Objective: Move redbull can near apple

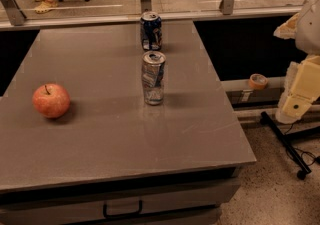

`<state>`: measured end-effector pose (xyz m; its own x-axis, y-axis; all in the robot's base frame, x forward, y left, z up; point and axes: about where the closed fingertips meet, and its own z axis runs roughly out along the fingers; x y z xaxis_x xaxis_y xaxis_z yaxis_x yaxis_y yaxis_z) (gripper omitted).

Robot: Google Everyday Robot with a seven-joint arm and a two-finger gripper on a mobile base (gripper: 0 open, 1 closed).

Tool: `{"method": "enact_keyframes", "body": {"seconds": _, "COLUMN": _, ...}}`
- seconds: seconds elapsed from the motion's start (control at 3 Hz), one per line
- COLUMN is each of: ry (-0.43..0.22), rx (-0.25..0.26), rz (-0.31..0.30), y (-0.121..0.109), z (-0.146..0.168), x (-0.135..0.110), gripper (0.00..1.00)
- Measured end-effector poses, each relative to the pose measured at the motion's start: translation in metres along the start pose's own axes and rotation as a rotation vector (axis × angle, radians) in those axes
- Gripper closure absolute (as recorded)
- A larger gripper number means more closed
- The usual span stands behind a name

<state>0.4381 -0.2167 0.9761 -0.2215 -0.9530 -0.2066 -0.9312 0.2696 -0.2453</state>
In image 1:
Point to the grey ledge rail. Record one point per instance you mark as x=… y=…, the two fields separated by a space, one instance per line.
x=241 y=94

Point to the dark blue soda can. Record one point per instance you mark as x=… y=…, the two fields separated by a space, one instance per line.
x=151 y=31

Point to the left metal bracket post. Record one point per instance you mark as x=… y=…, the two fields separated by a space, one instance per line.
x=14 y=13

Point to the grey cabinet drawer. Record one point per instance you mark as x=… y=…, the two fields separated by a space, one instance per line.
x=195 y=203

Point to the black stand base with wheels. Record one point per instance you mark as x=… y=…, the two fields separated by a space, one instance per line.
x=287 y=138

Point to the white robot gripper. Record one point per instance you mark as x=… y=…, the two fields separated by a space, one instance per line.
x=309 y=31

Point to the red apple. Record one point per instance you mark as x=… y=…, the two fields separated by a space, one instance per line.
x=51 y=100

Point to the black drawer handle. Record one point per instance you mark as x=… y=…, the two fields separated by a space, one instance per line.
x=121 y=209

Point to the orange tape roll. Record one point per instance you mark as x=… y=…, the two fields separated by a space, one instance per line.
x=258 y=81

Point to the silver redbull can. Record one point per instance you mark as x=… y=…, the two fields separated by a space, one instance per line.
x=152 y=73

